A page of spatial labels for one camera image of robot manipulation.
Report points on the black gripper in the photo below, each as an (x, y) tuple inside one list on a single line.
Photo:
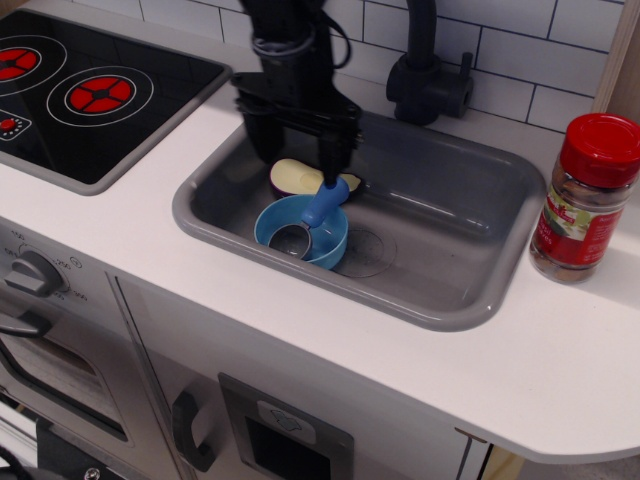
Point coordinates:
[(298, 92)]

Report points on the blue handled measuring spoon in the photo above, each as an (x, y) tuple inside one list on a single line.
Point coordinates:
[(326, 198)]

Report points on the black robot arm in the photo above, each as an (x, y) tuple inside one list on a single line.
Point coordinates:
[(285, 28)]

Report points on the light blue bowl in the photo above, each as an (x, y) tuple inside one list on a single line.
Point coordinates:
[(328, 239)]

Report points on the grey sink basin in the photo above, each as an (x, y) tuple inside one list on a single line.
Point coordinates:
[(436, 226)]

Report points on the toy eggplant slice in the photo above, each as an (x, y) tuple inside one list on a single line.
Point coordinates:
[(292, 177)]

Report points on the dark grey faucet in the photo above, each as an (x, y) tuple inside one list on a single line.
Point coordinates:
[(418, 85)]

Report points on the black toy stovetop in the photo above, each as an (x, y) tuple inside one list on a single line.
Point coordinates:
[(80, 106)]

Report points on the red lid spice jar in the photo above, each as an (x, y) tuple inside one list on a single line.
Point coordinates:
[(592, 180)]

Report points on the grey oven knob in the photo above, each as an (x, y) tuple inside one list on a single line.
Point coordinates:
[(32, 273)]

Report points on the grey dispenser panel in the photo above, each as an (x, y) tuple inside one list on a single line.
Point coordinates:
[(281, 441)]

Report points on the toy oven door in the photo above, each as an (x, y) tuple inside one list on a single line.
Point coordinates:
[(82, 378)]

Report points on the dark cabinet door handle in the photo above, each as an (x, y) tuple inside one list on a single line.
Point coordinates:
[(184, 411)]

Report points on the grey oven door handle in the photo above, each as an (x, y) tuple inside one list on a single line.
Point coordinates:
[(26, 325)]

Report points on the wooden side post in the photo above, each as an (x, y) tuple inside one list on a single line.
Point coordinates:
[(618, 90)]

